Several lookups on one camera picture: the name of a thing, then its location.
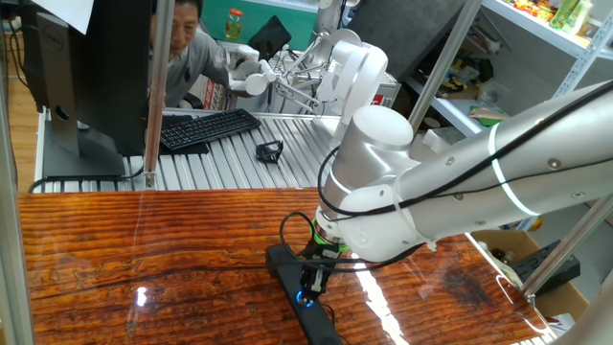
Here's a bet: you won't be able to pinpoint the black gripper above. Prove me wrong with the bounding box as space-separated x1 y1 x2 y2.
298 241 342 307

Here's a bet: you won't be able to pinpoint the black power strip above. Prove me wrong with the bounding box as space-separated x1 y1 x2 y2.
265 242 342 345

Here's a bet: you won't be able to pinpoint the black folding phone stand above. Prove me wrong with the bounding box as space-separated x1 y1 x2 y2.
255 139 284 165

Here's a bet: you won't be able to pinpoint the wood-grain vinyl table mat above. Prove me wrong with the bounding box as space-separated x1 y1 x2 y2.
17 186 559 345

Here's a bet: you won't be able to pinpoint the black computer keyboard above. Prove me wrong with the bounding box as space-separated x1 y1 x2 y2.
159 107 262 151

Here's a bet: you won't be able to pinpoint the white power adapter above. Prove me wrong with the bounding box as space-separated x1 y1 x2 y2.
420 126 464 155

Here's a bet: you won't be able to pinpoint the red white carton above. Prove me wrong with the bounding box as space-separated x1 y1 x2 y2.
203 76 217 110

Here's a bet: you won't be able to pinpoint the black electronic box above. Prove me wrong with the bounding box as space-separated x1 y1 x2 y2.
510 239 581 296

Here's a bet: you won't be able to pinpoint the black office chair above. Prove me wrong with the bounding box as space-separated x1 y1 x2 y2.
179 93 205 110

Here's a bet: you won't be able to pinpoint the green folded cloth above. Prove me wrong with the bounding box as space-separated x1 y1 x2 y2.
471 104 510 127

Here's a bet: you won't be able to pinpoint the beige flat item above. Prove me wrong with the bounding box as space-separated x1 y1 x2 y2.
468 106 510 122

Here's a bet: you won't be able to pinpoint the person in grey shirt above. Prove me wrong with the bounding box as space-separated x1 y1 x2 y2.
148 0 232 109

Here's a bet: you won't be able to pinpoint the black tablet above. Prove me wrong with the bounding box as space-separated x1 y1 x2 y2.
247 14 293 61

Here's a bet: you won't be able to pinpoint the white red paper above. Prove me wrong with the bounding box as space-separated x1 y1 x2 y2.
545 313 579 339

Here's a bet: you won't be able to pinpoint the yellow black tools clutter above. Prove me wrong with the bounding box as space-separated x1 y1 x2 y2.
438 26 495 93

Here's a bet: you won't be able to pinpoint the brown cardboard box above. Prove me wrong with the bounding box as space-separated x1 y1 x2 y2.
471 228 591 345

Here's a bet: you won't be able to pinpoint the clear plastic bag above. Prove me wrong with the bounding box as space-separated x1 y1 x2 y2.
476 79 511 105

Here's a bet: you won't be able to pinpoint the white grey cylindrical column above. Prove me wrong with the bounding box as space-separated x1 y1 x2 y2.
313 0 360 44

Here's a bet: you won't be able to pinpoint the glass jar with orange lid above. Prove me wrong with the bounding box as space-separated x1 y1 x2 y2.
224 8 244 40

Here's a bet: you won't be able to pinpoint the dark grey foam panel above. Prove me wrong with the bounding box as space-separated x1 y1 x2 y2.
344 0 468 82

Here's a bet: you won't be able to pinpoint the green partition board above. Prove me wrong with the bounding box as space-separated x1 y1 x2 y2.
200 0 320 52

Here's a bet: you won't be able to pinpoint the black monitor with grey stand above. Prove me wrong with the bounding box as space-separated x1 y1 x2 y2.
18 0 154 179

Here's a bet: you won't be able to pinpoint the white metal shelving unit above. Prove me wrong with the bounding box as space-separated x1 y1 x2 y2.
401 0 613 231

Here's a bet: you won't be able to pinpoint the colourful small toys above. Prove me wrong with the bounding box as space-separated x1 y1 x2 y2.
512 0 552 21

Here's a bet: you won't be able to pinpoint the white paper sheet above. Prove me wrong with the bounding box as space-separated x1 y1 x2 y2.
29 0 96 35

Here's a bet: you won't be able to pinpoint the green plastic bottle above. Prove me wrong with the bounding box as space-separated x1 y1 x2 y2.
550 0 581 30

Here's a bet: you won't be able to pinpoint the pale yellow plastic bottle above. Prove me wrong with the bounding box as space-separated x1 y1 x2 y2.
562 0 595 35

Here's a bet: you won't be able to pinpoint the thin black speaker cable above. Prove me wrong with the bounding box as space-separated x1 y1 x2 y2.
320 302 351 345

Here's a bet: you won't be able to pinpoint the green flange ring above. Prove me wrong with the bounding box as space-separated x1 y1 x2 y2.
310 218 352 254

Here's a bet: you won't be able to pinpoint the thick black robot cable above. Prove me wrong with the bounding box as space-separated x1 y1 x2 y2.
279 79 613 274

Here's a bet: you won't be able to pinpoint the aluminium frame post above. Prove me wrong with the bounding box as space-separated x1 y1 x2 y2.
407 0 484 133
142 0 176 191
519 194 613 301
0 66 34 345

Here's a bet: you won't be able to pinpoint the black monitor power cable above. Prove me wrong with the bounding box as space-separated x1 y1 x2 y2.
27 165 145 195

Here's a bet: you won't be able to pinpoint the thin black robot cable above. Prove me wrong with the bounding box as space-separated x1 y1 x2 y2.
420 156 613 200

